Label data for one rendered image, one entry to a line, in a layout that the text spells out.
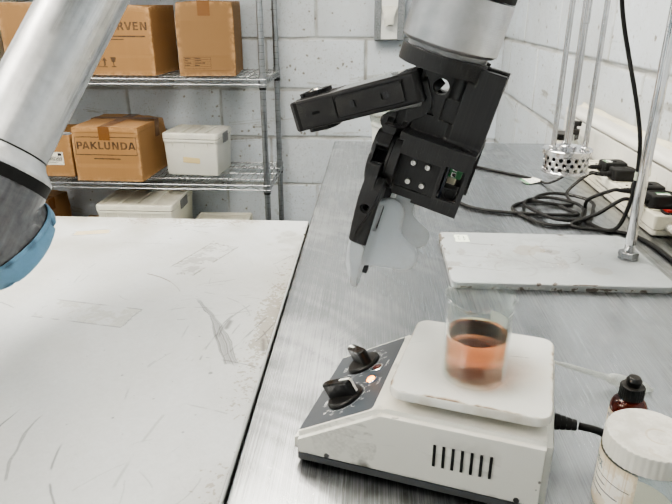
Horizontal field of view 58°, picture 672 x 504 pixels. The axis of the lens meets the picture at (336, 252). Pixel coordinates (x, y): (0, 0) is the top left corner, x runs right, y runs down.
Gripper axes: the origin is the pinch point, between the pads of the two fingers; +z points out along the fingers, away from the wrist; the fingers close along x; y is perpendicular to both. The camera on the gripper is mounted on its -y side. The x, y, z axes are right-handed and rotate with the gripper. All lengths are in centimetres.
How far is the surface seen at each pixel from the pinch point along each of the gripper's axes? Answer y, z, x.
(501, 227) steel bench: 13, 11, 54
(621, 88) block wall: 29, -12, 109
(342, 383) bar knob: 3.5, 6.3, -9.0
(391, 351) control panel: 6.0, 6.2, -2.0
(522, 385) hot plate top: 16.5, 0.6, -7.8
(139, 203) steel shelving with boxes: -130, 96, 166
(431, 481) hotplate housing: 12.9, 9.2, -12.1
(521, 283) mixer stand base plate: 17.4, 8.5, 29.1
